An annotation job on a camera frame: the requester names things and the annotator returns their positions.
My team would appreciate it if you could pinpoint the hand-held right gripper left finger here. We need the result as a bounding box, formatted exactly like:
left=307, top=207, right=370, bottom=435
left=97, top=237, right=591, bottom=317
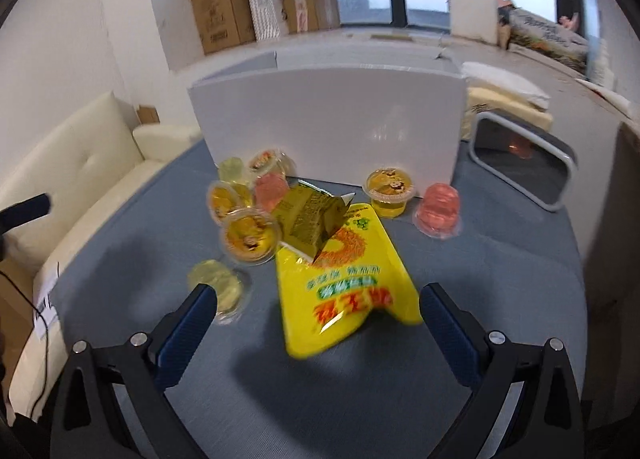
left=50, top=283, right=218, bottom=459

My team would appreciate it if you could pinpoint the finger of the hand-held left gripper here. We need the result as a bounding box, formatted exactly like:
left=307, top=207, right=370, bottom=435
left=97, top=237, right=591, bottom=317
left=0, top=193, right=52, bottom=235

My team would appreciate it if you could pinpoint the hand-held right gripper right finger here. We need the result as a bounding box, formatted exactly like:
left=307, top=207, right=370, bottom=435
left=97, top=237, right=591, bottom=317
left=419, top=283, right=586, bottom=459

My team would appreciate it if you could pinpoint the pale green jelly cup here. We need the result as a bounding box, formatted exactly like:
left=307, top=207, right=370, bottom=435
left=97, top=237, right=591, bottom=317
left=217, top=156, right=251, bottom=187
left=187, top=260, right=251, bottom=325

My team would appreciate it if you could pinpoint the yellow snack bag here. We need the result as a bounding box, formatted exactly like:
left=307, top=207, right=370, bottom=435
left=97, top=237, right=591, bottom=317
left=275, top=203, right=423, bottom=359

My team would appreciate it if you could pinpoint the pink jelly cup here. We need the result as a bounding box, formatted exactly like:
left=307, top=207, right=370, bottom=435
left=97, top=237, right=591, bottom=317
left=252, top=174, right=291, bottom=212
left=412, top=182, right=463, bottom=240

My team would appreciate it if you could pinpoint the dark brown snack packet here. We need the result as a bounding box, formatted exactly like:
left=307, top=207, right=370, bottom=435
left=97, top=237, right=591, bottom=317
left=270, top=179, right=357, bottom=262

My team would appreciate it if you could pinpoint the white storage box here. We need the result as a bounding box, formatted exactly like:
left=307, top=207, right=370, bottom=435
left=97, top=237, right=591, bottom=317
left=187, top=51, right=468, bottom=187

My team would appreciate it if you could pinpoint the cream sofa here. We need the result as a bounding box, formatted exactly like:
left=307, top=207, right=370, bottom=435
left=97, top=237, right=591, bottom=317
left=0, top=91, right=203, bottom=420

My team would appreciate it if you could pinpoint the white paper label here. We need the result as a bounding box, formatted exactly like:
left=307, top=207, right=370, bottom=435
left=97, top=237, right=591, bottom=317
left=32, top=284, right=61, bottom=340

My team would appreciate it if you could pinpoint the stack of cream foam sheets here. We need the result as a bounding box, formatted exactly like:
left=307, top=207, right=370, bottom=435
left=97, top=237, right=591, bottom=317
left=460, top=61, right=553, bottom=140

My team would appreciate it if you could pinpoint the tall cardboard box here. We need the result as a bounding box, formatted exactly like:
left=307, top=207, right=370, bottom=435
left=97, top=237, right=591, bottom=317
left=188, top=0, right=256, bottom=56

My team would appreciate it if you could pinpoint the long printed box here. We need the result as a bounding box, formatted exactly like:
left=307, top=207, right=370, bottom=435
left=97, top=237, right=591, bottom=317
left=507, top=6, right=590, bottom=74

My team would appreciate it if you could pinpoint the white foam box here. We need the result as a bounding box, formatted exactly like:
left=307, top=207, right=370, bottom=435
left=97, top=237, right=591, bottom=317
left=447, top=0, right=501, bottom=44

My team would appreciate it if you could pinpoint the small cardboard box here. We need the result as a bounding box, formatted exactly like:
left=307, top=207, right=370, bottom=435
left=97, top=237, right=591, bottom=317
left=277, top=0, right=321, bottom=34
left=312, top=0, right=341, bottom=30

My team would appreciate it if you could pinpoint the black cable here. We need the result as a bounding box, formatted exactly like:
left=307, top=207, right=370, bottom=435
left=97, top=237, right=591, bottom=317
left=0, top=269, right=61, bottom=420

